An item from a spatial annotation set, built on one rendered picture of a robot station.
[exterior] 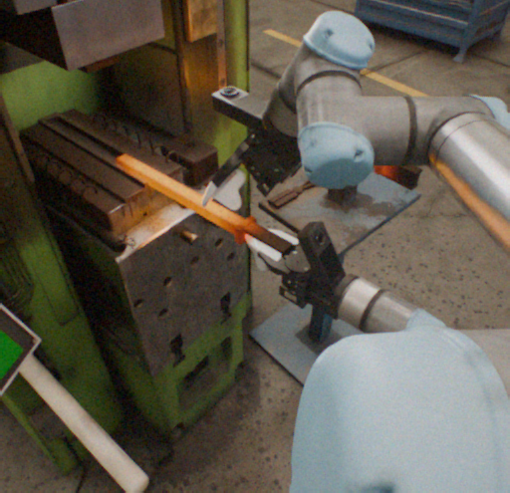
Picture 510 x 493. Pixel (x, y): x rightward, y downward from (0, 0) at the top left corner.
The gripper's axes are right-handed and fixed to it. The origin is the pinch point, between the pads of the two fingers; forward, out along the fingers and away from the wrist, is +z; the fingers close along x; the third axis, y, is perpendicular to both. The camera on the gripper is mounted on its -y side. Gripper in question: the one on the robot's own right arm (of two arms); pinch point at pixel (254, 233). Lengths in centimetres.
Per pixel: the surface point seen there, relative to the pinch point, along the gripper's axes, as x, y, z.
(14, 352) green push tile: -41.0, 1.5, 11.2
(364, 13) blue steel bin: 375, 84, 185
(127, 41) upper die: -0.4, -28.2, 27.3
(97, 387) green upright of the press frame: -24, 70, 43
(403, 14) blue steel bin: 373, 77, 144
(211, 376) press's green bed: 6, 85, 26
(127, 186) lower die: -5.0, 1.2, 30.8
